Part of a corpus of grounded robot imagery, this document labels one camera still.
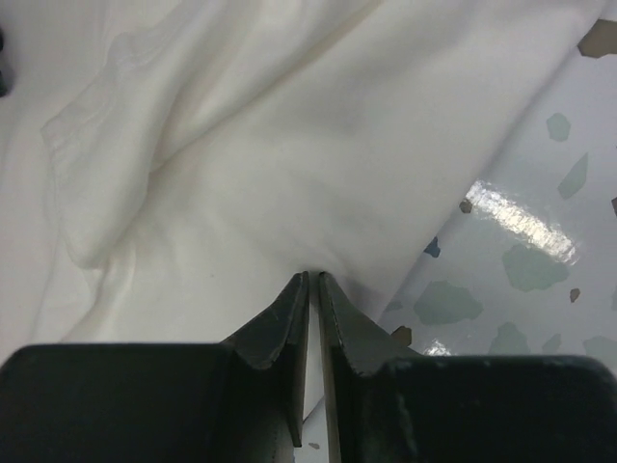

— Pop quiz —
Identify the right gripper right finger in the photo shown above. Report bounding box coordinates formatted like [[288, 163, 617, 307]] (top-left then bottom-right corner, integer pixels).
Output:
[[317, 273, 616, 462]]

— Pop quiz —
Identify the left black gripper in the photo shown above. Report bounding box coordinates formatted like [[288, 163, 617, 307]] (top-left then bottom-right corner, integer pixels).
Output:
[[0, 30, 10, 96]]

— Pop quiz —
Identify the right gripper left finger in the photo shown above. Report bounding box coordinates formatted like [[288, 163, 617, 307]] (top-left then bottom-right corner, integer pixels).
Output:
[[1, 273, 309, 462]]

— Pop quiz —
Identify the white t shirt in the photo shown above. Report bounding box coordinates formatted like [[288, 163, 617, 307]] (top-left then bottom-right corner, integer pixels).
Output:
[[1, 1, 606, 357]]

